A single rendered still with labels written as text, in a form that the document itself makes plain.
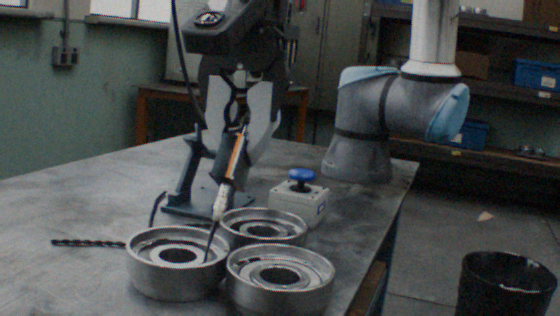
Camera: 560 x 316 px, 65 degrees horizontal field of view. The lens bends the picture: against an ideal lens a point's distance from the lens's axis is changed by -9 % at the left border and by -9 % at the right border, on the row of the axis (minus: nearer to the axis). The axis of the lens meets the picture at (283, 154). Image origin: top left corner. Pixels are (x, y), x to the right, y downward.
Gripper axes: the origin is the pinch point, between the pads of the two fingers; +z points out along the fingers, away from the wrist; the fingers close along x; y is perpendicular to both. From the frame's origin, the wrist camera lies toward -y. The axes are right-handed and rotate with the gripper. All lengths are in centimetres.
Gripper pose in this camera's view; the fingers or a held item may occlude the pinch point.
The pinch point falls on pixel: (235, 152)
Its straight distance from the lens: 51.0
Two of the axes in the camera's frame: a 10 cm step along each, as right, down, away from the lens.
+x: -9.5, -1.6, 2.8
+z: -1.0, 9.7, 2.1
